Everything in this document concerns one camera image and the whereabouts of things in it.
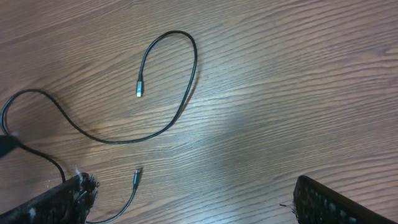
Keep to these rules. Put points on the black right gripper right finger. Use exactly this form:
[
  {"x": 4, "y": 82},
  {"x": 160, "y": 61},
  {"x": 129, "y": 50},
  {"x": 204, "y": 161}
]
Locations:
[{"x": 316, "y": 203}]

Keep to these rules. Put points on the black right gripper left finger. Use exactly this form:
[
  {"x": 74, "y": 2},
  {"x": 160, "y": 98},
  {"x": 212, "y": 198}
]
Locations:
[{"x": 67, "y": 203}]

